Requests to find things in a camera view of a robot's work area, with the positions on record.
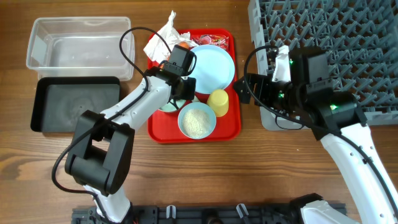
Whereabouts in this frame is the light blue bowl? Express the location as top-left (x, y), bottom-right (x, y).
top-left (178, 102), bottom-right (216, 139)

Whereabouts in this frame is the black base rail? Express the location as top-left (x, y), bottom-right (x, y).
top-left (71, 203), bottom-right (299, 224)

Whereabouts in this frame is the orange carrot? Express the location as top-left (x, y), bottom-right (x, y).
top-left (159, 42), bottom-right (190, 68)

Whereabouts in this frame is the clear plastic bin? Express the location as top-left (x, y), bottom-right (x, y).
top-left (26, 17), bottom-right (135, 81)

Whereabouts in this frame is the grey dishwasher rack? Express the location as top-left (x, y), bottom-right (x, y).
top-left (248, 0), bottom-right (397, 126)

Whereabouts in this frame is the yellow cup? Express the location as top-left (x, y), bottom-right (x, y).
top-left (206, 89), bottom-right (229, 117)

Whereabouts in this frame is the green bowl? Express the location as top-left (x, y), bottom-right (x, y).
top-left (159, 100), bottom-right (186, 113)

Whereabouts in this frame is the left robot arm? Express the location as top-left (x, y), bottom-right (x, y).
top-left (60, 61), bottom-right (196, 223)

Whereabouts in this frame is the red candy wrapper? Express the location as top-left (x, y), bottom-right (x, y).
top-left (192, 34), bottom-right (229, 51)

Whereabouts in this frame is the black tray bin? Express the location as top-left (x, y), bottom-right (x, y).
top-left (30, 77), bottom-right (121, 133)

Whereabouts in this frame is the light blue plate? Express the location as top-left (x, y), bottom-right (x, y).
top-left (189, 45), bottom-right (235, 95)

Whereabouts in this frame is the white spoon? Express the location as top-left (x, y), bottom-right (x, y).
top-left (192, 96), bottom-right (200, 102)

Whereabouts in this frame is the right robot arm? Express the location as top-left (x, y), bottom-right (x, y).
top-left (233, 46), bottom-right (397, 223)

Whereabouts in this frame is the crumpled white napkin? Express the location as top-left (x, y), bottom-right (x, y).
top-left (144, 11), bottom-right (198, 63)

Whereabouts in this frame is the red serving tray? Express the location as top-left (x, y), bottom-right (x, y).
top-left (147, 28), bottom-right (241, 144)

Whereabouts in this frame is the white rice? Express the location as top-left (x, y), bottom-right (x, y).
top-left (182, 109), bottom-right (210, 138)

